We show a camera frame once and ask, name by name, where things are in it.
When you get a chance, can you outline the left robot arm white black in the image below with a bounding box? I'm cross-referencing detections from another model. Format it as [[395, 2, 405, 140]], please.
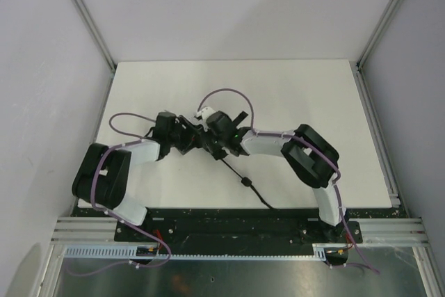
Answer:
[[72, 111, 204, 226]]

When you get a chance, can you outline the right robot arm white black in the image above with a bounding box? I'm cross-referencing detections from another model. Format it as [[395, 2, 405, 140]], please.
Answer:
[[195, 107, 347, 241]]

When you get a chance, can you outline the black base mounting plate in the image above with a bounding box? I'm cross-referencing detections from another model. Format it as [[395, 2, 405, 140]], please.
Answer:
[[71, 206, 411, 244]]

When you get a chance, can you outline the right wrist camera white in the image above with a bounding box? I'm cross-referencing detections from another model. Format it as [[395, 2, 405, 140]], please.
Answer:
[[194, 106, 216, 125]]

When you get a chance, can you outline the left aluminium table rail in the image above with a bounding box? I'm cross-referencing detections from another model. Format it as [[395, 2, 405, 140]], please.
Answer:
[[74, 67, 118, 207]]

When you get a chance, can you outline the slotted grey cable duct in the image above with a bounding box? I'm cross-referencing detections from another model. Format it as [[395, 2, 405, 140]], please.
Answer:
[[64, 243, 348, 260]]

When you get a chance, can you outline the left aluminium frame post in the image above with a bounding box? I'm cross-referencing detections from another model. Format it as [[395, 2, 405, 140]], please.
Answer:
[[71, 0, 117, 74]]

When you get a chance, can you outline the aluminium frame post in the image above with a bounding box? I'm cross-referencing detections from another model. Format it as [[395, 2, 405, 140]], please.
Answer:
[[356, 0, 404, 70], [71, 0, 117, 74]]

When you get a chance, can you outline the right aluminium frame post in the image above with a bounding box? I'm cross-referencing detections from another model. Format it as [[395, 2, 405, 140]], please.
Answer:
[[356, 0, 404, 70]]

